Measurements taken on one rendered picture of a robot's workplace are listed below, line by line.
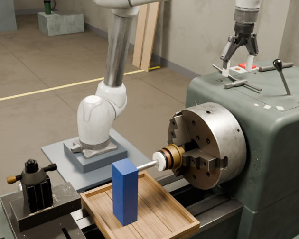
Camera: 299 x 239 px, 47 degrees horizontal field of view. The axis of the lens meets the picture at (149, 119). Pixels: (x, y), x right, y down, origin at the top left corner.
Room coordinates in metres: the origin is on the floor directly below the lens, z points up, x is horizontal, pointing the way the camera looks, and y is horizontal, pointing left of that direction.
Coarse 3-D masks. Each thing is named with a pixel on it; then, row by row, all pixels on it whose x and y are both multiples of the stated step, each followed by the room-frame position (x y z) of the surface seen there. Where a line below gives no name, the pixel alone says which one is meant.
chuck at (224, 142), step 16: (176, 112) 1.21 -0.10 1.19; (192, 112) 1.13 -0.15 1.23; (192, 128) 1.12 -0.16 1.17; (208, 128) 1.05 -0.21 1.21; (224, 128) 1.06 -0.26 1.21; (192, 144) 1.17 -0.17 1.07; (208, 144) 1.04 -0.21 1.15; (224, 144) 1.02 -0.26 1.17; (192, 176) 1.10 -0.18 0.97; (208, 176) 1.03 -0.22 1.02; (224, 176) 1.00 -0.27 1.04
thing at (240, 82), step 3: (237, 81) 1.33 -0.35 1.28; (240, 81) 1.34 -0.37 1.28; (243, 81) 1.35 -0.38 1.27; (246, 81) 1.35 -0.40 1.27; (225, 84) 1.30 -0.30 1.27; (228, 84) 1.30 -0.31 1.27; (231, 84) 1.31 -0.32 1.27; (234, 84) 1.32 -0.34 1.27; (237, 84) 1.32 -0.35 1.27; (240, 84) 1.33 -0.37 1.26; (243, 84) 1.35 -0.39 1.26; (225, 87) 1.30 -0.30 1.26; (228, 87) 1.30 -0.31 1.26
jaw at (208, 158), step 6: (192, 150) 1.07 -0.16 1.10; (198, 150) 1.07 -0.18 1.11; (186, 156) 1.02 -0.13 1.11; (192, 156) 1.02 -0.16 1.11; (198, 156) 1.02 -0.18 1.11; (204, 156) 1.01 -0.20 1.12; (210, 156) 1.01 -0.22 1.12; (186, 162) 1.02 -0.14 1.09; (192, 162) 1.02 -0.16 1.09; (198, 162) 1.01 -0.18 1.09; (204, 162) 1.00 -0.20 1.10; (210, 162) 0.98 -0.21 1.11; (216, 162) 1.00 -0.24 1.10; (222, 162) 1.00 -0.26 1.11; (204, 168) 0.99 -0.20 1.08; (210, 168) 0.98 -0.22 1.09
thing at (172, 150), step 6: (174, 144) 1.07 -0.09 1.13; (162, 150) 1.04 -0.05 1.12; (168, 150) 1.04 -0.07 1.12; (174, 150) 1.04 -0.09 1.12; (180, 150) 1.06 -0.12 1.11; (168, 156) 1.02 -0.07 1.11; (174, 156) 1.02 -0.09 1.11; (180, 156) 1.03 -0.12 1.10; (168, 162) 1.01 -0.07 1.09; (174, 162) 1.01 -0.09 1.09; (180, 162) 1.03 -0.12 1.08; (168, 168) 1.01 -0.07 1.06
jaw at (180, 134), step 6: (180, 114) 1.18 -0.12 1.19; (174, 120) 1.15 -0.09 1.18; (180, 120) 1.15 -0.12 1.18; (174, 126) 1.14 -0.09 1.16; (180, 126) 1.13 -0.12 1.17; (186, 126) 1.15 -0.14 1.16; (174, 132) 1.11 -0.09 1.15; (180, 132) 1.12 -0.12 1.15; (186, 132) 1.13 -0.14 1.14; (174, 138) 1.09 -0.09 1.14; (180, 138) 1.10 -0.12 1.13; (186, 138) 1.11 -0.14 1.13; (192, 138) 1.12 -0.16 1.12; (168, 144) 1.10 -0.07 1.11; (180, 144) 1.09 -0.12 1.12
